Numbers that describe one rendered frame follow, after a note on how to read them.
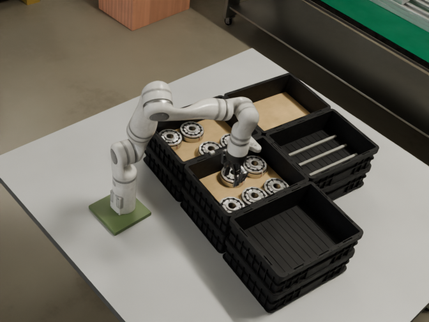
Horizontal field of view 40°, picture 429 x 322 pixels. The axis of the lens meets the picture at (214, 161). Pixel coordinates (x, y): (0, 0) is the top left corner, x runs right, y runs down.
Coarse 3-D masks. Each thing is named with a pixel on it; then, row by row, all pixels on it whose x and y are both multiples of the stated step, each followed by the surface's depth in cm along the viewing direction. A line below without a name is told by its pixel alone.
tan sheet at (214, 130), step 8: (208, 120) 262; (216, 120) 263; (208, 128) 258; (216, 128) 259; (224, 128) 259; (208, 136) 254; (216, 136) 255; (184, 144) 249; (192, 144) 249; (176, 152) 244; (184, 152) 245; (192, 152) 246; (184, 160) 241
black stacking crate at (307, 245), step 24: (312, 192) 227; (264, 216) 221; (288, 216) 226; (312, 216) 228; (336, 216) 220; (240, 240) 209; (264, 240) 216; (288, 240) 217; (312, 240) 219; (336, 240) 220; (288, 264) 209; (288, 288) 202
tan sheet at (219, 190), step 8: (208, 176) 236; (216, 176) 237; (264, 176) 240; (272, 176) 241; (208, 184) 233; (216, 184) 234; (248, 184) 236; (256, 184) 237; (216, 192) 231; (224, 192) 231; (232, 192) 232; (240, 192) 232
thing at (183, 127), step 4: (184, 124) 253; (188, 124) 254; (192, 124) 254; (196, 124) 255; (180, 128) 251; (184, 128) 251; (200, 128) 253; (184, 132) 250; (188, 132) 250; (196, 132) 250; (200, 132) 251; (188, 136) 248; (192, 136) 248; (196, 136) 248
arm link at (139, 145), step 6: (126, 132) 198; (132, 138) 196; (138, 138) 195; (150, 138) 197; (132, 144) 213; (138, 144) 199; (144, 144) 201; (138, 150) 211; (144, 150) 210; (138, 156) 213
